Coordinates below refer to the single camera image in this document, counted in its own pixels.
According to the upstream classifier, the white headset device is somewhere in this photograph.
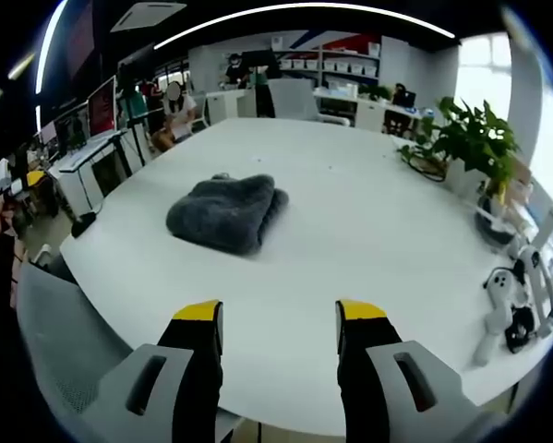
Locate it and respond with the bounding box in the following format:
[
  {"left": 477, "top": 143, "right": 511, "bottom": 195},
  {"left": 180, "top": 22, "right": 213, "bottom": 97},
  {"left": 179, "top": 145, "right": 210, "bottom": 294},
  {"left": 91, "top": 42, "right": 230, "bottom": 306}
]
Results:
[{"left": 504, "top": 244, "right": 553, "bottom": 354}]

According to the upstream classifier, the grey mesh office chair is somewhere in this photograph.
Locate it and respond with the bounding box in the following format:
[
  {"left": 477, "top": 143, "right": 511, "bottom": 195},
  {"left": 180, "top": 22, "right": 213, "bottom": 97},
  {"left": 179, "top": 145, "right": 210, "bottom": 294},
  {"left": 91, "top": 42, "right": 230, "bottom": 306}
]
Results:
[{"left": 16, "top": 260, "right": 134, "bottom": 419}]

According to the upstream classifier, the green potted plant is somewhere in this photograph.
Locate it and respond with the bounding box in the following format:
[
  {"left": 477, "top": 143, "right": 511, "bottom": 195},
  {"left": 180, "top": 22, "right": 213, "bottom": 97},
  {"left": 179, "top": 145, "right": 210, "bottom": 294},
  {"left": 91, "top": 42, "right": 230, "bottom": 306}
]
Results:
[{"left": 398, "top": 96, "right": 523, "bottom": 198}]

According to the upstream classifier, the computer monitor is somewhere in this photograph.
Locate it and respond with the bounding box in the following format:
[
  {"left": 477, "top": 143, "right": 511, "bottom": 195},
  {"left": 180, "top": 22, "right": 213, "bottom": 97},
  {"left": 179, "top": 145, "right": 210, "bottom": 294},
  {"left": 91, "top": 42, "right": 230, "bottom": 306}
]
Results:
[{"left": 87, "top": 76, "right": 119, "bottom": 138}]

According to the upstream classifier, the grey towel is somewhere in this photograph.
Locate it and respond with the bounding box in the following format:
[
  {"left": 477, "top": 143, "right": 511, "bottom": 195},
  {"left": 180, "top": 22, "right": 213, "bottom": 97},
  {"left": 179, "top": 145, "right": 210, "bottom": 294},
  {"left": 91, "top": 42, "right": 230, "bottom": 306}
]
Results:
[{"left": 165, "top": 173, "right": 290, "bottom": 256}]

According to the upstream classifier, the white storage shelf with bins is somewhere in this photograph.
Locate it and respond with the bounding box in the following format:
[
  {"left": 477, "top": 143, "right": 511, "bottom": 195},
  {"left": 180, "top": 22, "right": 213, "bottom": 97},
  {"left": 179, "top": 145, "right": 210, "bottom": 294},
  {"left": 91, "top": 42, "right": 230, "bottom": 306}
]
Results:
[{"left": 270, "top": 34, "right": 382, "bottom": 101}]

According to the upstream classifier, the white hand-held controller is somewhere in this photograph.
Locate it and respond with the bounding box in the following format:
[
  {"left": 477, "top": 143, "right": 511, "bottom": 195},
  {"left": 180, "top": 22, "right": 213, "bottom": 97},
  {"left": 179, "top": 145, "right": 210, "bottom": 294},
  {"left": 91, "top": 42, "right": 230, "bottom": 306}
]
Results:
[{"left": 472, "top": 267, "right": 522, "bottom": 368}]

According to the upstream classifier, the white standing desk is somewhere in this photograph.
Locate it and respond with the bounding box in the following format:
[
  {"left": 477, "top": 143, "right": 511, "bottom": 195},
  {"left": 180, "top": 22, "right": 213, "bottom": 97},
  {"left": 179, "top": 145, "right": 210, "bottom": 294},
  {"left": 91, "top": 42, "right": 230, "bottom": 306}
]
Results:
[{"left": 47, "top": 129, "right": 143, "bottom": 218}]

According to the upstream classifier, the black object on table edge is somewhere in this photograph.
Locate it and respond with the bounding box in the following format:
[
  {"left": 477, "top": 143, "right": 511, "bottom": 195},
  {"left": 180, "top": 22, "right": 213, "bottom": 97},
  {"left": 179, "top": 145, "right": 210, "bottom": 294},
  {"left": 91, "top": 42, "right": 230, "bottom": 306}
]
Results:
[{"left": 70, "top": 211, "right": 97, "bottom": 239}]

